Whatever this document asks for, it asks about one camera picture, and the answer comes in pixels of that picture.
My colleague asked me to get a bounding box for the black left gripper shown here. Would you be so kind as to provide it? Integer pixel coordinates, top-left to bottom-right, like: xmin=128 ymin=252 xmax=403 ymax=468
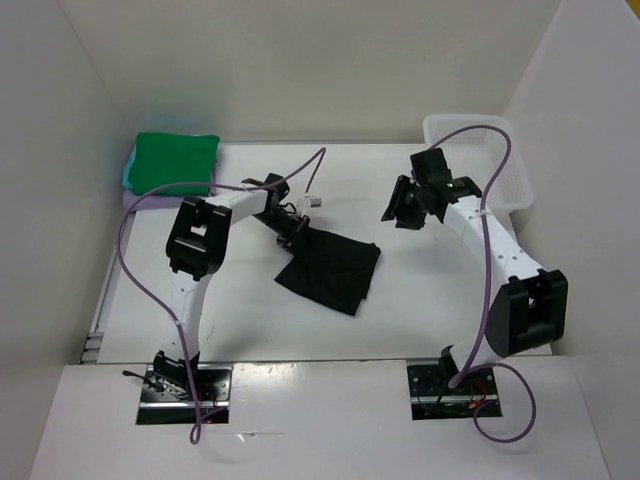
xmin=253 ymin=209 xmax=310 ymax=265

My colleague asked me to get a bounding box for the black t shirt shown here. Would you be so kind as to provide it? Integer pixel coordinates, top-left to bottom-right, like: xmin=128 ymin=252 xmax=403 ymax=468
xmin=275 ymin=227 xmax=381 ymax=316

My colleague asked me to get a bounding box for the purple t shirt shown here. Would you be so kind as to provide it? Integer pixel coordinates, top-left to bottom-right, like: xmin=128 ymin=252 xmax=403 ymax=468
xmin=122 ymin=170 xmax=215 ymax=211

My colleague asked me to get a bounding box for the green t shirt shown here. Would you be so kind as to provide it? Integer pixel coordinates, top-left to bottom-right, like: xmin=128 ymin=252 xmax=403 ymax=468
xmin=127 ymin=132 xmax=220 ymax=196

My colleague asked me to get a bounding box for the cyan t shirt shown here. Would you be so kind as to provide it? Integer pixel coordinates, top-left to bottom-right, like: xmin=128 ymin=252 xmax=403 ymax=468
xmin=121 ymin=148 xmax=136 ymax=190

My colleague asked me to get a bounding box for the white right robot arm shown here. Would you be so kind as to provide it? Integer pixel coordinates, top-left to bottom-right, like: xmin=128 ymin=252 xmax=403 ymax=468
xmin=382 ymin=148 xmax=568 ymax=393

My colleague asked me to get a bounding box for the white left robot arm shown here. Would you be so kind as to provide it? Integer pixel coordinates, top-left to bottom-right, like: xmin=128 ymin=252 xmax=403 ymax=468
xmin=153 ymin=173 xmax=309 ymax=400

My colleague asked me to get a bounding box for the white plastic laundry basket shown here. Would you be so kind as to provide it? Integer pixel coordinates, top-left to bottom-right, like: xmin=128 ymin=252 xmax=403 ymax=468
xmin=423 ymin=114 xmax=534 ymax=215

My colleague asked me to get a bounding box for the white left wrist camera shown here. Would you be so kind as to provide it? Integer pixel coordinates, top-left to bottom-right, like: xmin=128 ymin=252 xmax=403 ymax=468
xmin=296 ymin=195 xmax=322 ymax=215

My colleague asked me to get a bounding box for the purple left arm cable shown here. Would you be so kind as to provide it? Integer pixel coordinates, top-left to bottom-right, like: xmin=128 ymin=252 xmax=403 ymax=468
xmin=117 ymin=146 xmax=328 ymax=446

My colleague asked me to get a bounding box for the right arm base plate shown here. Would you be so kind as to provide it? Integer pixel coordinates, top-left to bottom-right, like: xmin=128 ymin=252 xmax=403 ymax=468
xmin=406 ymin=359 xmax=502 ymax=421

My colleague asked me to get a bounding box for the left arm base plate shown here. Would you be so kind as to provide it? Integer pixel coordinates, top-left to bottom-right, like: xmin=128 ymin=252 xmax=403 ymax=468
xmin=136 ymin=365 xmax=232 ymax=426

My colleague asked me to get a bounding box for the aluminium table edge rail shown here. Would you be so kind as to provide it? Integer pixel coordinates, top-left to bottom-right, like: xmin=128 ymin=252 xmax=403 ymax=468
xmin=97 ymin=144 xmax=441 ymax=364

